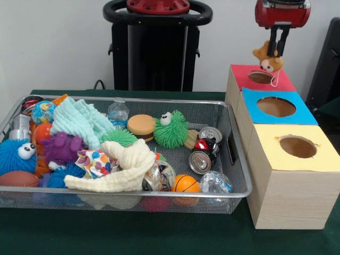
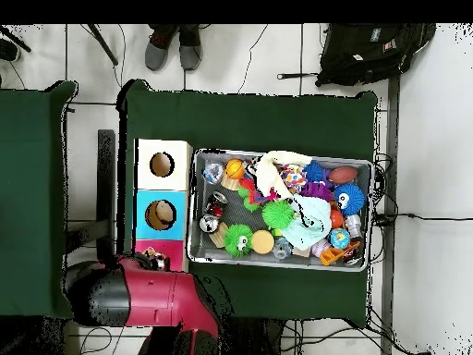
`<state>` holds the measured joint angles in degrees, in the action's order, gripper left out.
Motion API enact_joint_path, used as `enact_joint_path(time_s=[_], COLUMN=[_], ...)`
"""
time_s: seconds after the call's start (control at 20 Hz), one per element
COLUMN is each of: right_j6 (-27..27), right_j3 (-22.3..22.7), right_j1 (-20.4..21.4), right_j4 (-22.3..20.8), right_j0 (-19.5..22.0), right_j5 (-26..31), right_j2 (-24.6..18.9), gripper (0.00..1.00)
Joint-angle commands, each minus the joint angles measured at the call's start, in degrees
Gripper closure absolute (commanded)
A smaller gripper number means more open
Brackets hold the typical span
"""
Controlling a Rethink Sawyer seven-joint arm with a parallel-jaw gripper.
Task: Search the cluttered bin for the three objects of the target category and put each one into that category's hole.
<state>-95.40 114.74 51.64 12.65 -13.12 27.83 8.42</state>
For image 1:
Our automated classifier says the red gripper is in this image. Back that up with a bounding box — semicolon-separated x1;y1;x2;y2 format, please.
254;0;311;58

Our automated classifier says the small brown animal plush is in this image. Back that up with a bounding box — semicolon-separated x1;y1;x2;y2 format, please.
252;40;284;88

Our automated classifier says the cream waffle cloth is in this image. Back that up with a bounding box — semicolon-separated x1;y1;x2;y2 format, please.
63;139;157;194

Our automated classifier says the mint waffle cloth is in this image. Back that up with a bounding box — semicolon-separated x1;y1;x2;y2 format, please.
49;97;116;151

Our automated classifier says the purple spiky monster toy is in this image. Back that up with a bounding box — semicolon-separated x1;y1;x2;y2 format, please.
41;132;87;167

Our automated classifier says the wooden box with three holes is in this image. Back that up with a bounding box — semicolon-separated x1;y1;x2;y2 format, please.
224;64;340;230

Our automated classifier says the silver mesh bin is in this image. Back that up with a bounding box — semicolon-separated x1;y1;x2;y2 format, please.
0;95;253;215

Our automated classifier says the black panel on stand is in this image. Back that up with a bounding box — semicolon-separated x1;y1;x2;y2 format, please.
305;17;340;112

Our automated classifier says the dark green tablecloth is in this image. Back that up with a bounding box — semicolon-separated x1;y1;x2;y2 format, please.
317;97;340;115
0;89;340;255

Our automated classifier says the green spiky monster toy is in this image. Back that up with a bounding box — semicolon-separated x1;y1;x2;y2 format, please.
153;110;190;149

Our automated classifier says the round orange sponge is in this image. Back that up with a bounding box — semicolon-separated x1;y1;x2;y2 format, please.
126;114;156;142

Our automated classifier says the orange toy basketball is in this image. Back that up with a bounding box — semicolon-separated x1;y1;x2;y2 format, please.
169;174;200;193

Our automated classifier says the green spiky ball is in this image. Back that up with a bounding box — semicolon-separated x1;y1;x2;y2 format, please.
101;129;138;147

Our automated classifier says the blue spiky ball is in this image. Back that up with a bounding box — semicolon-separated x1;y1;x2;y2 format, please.
0;138;38;176

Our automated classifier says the brown toy football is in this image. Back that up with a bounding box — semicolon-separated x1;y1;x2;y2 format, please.
0;171;40;188

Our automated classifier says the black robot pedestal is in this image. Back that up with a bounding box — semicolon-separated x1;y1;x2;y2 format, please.
103;0;213;92

